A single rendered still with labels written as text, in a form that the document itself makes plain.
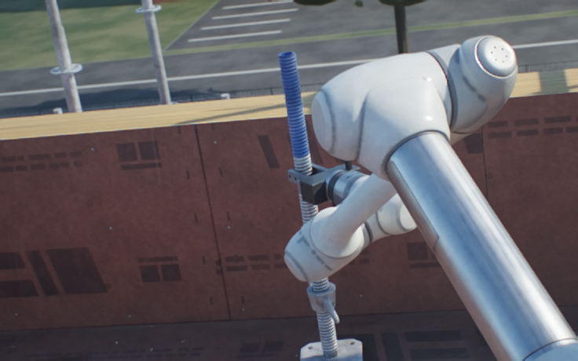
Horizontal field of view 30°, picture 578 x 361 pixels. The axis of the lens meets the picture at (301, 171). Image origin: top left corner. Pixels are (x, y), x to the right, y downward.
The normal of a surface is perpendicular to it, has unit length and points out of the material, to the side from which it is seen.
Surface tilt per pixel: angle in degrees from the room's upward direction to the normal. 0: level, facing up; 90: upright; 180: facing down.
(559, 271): 90
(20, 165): 90
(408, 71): 35
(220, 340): 0
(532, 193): 90
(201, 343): 0
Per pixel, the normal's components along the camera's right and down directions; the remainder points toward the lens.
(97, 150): -0.16, 0.36
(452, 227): -0.53, -0.35
